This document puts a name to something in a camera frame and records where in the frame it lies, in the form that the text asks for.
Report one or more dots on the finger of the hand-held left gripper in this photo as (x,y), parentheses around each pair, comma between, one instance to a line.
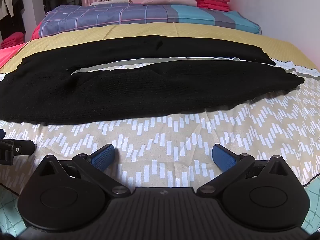
(23,148)

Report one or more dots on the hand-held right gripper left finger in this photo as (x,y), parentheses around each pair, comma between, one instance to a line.
(103,157)

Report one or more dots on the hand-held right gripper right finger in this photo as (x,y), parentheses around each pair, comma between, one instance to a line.
(223,157)

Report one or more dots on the black knit pants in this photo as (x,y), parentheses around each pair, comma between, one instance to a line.
(125,92)

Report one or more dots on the beige sheet with white dashes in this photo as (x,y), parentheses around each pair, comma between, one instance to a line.
(175,130)

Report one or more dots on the coral red blanket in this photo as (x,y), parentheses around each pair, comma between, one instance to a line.
(6,55)

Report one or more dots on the pile of red folded towels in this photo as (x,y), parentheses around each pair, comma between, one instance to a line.
(11,41)

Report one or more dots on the yellow quilted blanket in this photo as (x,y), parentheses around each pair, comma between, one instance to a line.
(200,32)

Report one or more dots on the folded blue plaid quilt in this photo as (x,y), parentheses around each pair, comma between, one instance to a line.
(112,17)

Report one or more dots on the hanging clothes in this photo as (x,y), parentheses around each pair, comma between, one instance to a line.
(10,5)

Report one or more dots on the pink pillow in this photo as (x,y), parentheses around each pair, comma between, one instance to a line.
(167,1)

